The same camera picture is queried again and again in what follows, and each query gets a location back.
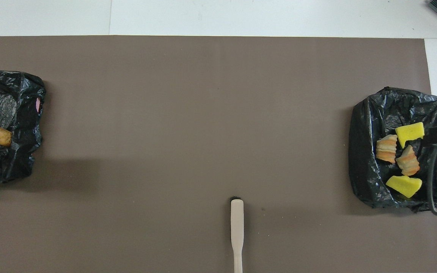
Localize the yellow notched sponge piece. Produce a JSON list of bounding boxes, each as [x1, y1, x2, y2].
[[395, 122, 426, 149]]

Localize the orange striped croissant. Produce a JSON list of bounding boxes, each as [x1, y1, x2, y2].
[[395, 145, 420, 176]]

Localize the pale beige bread chunk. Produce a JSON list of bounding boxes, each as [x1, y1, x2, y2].
[[376, 134, 398, 164]]

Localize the beige hand brush black bristles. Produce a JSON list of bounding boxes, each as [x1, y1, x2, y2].
[[230, 196, 245, 273]]

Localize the black bag-lined bin pink spot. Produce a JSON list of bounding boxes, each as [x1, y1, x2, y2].
[[0, 69, 47, 185]]

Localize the brown table mat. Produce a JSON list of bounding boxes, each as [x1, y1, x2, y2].
[[0, 36, 437, 273]]

